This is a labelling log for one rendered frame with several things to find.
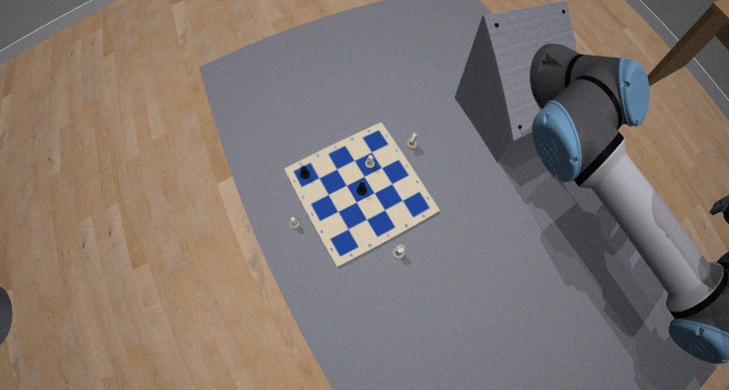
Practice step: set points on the blue and cream chessboard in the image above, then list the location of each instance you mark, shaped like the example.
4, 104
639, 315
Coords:
350, 224

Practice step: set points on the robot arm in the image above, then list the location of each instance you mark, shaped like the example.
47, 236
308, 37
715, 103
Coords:
588, 98

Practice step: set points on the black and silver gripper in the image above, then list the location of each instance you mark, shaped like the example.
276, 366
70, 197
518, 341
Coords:
723, 206

